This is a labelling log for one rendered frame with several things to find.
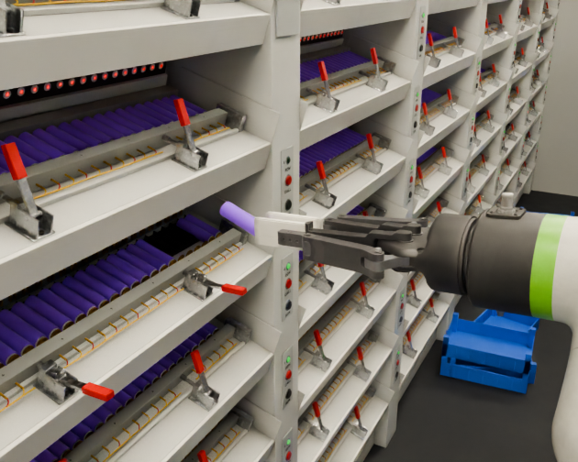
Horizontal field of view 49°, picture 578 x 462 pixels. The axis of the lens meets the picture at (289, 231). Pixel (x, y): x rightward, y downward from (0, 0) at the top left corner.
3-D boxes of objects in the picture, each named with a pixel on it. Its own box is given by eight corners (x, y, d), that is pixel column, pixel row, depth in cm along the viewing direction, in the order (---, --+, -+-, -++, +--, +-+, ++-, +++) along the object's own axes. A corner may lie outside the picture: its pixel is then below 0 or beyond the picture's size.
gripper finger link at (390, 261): (430, 265, 61) (416, 284, 57) (378, 259, 63) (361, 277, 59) (431, 241, 61) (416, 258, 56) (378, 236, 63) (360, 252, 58)
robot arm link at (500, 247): (526, 343, 54) (547, 303, 62) (535, 209, 51) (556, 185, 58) (455, 328, 57) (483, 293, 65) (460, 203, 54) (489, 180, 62)
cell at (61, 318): (35, 303, 81) (72, 329, 79) (23, 310, 79) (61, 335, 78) (36, 291, 80) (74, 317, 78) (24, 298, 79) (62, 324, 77)
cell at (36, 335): (7, 317, 78) (47, 345, 76) (-5, 324, 76) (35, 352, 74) (8, 306, 77) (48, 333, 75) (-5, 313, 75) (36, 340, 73)
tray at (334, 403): (387, 359, 188) (404, 324, 181) (291, 499, 138) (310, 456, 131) (327, 325, 194) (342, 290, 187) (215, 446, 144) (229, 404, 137)
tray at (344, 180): (400, 172, 166) (419, 124, 160) (292, 257, 117) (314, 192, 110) (332, 140, 172) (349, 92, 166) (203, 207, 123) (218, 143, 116)
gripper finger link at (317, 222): (319, 219, 68) (323, 217, 69) (265, 212, 72) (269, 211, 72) (320, 246, 69) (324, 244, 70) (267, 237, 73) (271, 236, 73)
